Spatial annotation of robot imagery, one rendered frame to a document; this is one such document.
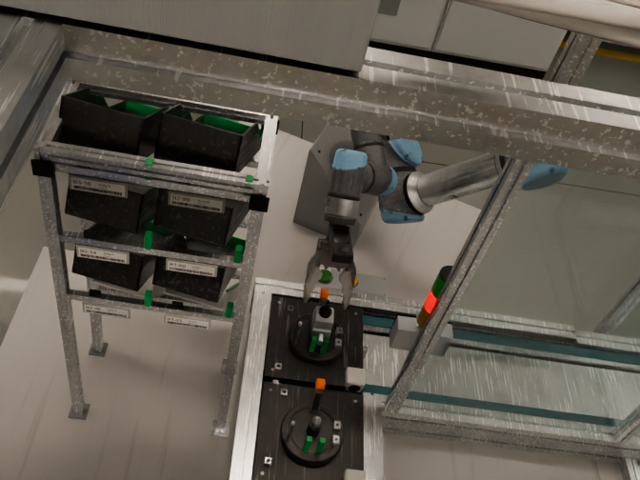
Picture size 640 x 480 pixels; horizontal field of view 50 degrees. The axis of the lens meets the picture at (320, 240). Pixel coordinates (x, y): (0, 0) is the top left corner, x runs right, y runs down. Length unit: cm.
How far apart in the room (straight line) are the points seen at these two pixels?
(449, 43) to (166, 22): 418
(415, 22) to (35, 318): 327
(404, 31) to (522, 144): 402
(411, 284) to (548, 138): 152
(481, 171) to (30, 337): 117
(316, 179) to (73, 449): 94
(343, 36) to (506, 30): 418
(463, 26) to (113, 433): 353
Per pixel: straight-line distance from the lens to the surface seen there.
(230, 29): 49
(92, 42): 52
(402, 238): 217
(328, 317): 162
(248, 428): 160
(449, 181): 177
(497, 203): 115
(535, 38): 474
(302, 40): 49
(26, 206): 335
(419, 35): 458
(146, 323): 184
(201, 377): 176
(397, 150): 187
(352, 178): 154
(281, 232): 208
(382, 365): 179
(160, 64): 52
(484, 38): 466
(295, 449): 155
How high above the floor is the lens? 237
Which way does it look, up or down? 46 degrees down
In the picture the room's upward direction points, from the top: 15 degrees clockwise
